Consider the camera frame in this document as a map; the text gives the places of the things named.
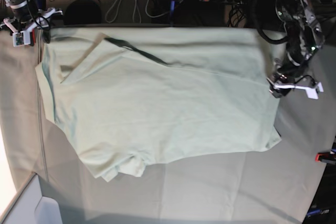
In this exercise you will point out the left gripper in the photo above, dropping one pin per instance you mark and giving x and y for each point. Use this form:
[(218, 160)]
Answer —
[(280, 85)]

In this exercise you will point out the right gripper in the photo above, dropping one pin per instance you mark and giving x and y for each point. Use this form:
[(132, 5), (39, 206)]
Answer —
[(27, 24)]

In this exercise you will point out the light green polo t-shirt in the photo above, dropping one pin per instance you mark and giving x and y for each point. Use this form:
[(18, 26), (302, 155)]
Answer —
[(128, 98)]

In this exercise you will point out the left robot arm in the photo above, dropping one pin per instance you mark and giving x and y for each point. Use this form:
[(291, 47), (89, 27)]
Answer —
[(303, 39)]

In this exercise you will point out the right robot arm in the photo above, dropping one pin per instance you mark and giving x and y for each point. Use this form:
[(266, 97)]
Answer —
[(29, 15)]

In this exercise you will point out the red clamp at left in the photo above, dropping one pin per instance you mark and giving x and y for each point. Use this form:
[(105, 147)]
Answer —
[(32, 38)]

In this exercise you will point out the red clamp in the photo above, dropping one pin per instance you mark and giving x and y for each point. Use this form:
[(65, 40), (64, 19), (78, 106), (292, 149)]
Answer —
[(326, 157), (171, 14), (32, 38)]

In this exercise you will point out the black round stool base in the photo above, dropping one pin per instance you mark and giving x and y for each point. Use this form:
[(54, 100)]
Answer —
[(82, 12)]

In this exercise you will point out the red clamp at right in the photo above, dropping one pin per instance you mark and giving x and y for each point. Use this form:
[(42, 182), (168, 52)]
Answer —
[(326, 157)]

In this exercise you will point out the grey-green table cloth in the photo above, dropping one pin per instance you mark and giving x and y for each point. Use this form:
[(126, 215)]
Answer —
[(275, 186)]

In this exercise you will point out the red clamp at centre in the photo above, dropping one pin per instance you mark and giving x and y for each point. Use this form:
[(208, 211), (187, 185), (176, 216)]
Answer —
[(171, 14)]

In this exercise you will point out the blue clamp at bottom right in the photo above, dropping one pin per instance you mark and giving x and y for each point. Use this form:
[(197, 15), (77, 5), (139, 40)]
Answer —
[(317, 212)]

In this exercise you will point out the white plastic bin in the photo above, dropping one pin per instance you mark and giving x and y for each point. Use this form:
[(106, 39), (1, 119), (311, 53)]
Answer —
[(30, 206)]

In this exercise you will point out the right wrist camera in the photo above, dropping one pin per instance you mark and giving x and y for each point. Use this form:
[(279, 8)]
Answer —
[(21, 38)]

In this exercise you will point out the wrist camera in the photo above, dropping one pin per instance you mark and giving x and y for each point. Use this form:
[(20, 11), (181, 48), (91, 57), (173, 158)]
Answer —
[(313, 91), (21, 38)]

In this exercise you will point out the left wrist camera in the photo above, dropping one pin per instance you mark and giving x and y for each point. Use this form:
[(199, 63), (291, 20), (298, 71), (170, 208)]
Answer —
[(313, 91)]

